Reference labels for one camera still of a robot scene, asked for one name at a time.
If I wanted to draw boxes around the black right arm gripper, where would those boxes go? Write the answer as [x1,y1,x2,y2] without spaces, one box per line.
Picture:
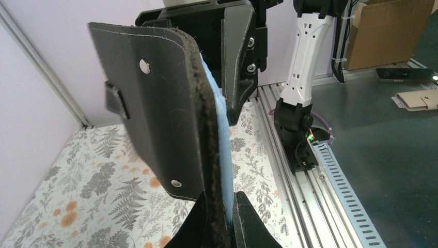
[135,1,279,126]

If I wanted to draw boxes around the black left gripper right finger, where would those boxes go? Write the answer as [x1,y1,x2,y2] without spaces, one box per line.
[232,191,281,248]

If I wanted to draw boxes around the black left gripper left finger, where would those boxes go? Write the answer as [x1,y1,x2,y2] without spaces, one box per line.
[164,192,207,248]

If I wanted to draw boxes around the black leather card holder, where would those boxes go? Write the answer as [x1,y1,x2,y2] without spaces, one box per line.
[88,22,235,247]

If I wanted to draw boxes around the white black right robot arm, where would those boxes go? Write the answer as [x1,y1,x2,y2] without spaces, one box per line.
[136,1,347,247]

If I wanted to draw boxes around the floral patterned table mat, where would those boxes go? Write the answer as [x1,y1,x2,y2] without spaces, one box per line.
[1,102,293,247]

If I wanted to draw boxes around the brown cardboard box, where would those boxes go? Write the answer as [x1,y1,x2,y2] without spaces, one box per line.
[345,1,435,71]

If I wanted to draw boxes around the small cardboard piece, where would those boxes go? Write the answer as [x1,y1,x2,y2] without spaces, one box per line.
[392,89,437,112]

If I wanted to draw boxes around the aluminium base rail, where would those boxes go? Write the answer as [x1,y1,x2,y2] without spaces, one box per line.
[255,83,385,247]

